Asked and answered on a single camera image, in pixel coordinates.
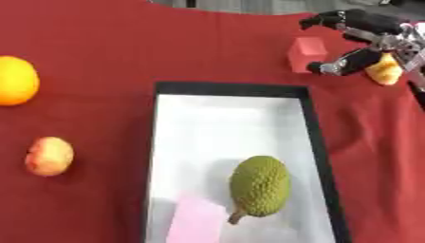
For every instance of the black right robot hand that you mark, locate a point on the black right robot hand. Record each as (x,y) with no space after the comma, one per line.
(369,21)

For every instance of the pink rectangular block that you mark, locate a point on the pink rectangular block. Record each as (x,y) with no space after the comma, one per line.
(196,221)

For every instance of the red-yellow toy peach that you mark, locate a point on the red-yellow toy peach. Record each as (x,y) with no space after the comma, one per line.
(48,156)

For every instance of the pink house-shaped block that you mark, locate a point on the pink house-shaped block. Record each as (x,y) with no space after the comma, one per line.
(306,54)

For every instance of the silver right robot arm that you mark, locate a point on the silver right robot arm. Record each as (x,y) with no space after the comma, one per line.
(412,50)

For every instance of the black box with white inside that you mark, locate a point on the black box with white inside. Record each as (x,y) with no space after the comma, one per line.
(232,133)

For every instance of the green toy jackfruit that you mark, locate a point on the green toy jackfruit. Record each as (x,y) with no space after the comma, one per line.
(260,186)

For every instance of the yellow toy fruit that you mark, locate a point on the yellow toy fruit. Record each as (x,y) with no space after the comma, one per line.
(385,71)

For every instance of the orange toy fruit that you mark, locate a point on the orange toy fruit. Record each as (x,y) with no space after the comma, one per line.
(15,80)

